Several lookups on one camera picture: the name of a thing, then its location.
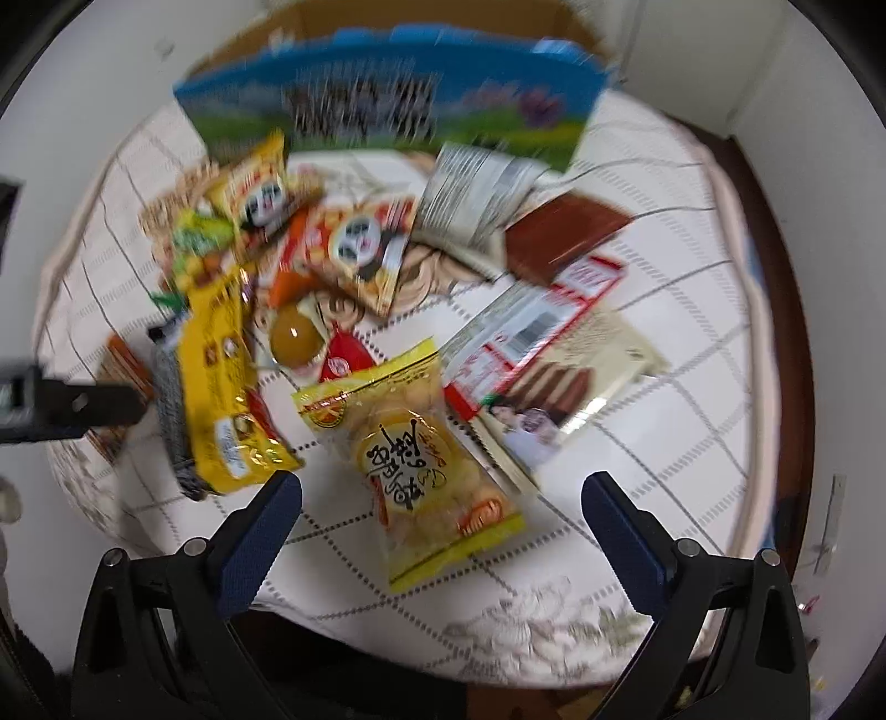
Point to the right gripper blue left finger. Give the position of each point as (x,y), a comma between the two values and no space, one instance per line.
(221,574)

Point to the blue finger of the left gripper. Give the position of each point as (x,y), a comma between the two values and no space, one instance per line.
(69,411)

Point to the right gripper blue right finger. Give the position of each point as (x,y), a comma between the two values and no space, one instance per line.
(648,562)

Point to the long yellow snack bag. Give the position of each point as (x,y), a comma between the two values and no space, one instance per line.
(231,437)

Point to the black grey snack bag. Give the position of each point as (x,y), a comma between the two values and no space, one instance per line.
(170,406)

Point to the beige chocolate wafer packet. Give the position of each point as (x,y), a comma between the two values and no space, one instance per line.
(523,426)

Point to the yellow rice cracker packet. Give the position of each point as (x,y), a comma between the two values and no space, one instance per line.
(435,503)

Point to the green candy bag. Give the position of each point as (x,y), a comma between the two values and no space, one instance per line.
(196,249)

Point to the orange jelly cup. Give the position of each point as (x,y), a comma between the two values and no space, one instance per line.
(294,338)

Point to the small red triangular packet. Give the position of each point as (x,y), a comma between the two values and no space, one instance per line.
(345,355)

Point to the red white barcode packet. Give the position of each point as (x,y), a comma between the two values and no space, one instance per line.
(489,352)

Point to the yellow panda snack bag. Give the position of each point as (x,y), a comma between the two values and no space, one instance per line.
(259,195)

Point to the orange panda sunflower seed bag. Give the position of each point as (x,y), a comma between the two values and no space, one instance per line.
(360,247)

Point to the brown snack packet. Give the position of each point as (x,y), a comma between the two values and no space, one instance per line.
(549,238)

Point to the white grey snack packet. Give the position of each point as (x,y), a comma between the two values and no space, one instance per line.
(470,198)

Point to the white floral quilted blanket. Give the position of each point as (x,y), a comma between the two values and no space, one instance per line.
(694,446)

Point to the blue printed cardboard box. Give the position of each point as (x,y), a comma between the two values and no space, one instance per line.
(519,77)

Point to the white wall socket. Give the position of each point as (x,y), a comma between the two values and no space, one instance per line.
(828,542)

